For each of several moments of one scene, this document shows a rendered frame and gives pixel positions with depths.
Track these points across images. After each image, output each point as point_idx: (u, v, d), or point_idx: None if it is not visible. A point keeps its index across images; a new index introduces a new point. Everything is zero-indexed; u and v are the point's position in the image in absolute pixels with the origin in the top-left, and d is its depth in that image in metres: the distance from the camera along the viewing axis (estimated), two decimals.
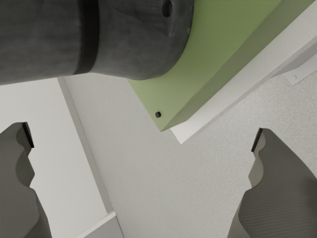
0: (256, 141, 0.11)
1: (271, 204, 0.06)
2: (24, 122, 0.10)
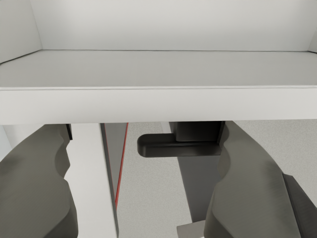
0: (221, 133, 0.11)
1: (240, 192, 0.07)
2: None
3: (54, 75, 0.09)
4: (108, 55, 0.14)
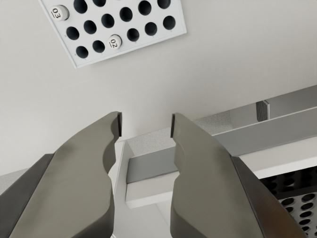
0: (172, 127, 0.11)
1: (197, 183, 0.07)
2: (119, 113, 0.11)
3: None
4: (149, 208, 0.24)
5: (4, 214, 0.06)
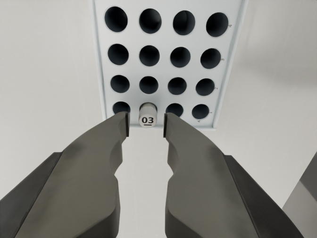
0: (165, 127, 0.11)
1: (191, 183, 0.07)
2: (127, 113, 0.11)
3: None
4: None
5: (13, 211, 0.06)
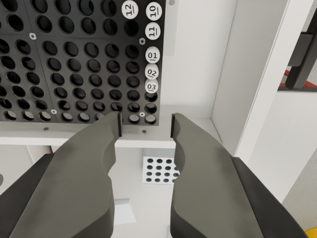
0: (172, 127, 0.11)
1: (197, 183, 0.07)
2: (119, 113, 0.11)
3: (236, 123, 0.20)
4: (224, 89, 0.23)
5: (4, 214, 0.06)
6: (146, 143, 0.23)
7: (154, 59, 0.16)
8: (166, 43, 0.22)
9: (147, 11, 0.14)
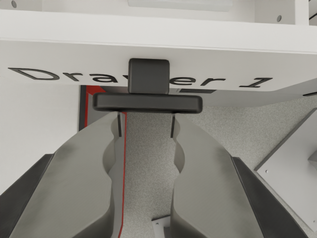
0: (172, 128, 0.11)
1: (197, 183, 0.07)
2: (119, 113, 0.11)
3: (33, 25, 0.12)
4: None
5: (4, 214, 0.06)
6: None
7: None
8: None
9: None
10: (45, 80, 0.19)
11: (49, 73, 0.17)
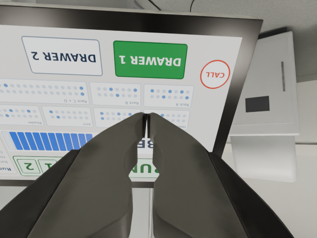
0: (148, 128, 0.11)
1: (177, 182, 0.07)
2: (145, 114, 0.11)
3: None
4: None
5: (31, 204, 0.06)
6: None
7: None
8: None
9: None
10: None
11: None
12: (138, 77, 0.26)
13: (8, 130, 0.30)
